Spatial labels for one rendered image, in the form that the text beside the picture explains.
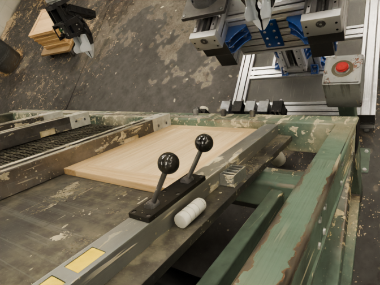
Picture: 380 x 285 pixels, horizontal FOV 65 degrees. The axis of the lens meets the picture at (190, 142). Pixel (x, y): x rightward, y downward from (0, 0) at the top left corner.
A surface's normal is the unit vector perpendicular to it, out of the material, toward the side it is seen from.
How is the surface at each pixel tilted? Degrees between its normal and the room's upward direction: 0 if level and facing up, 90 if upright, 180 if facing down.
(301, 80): 0
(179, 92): 0
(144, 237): 90
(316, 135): 39
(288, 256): 51
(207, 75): 0
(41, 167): 90
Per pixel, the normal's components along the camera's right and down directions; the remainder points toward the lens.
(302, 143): -0.54, 0.29
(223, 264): -0.10, -0.96
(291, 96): -0.48, -0.38
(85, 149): 0.84, 0.07
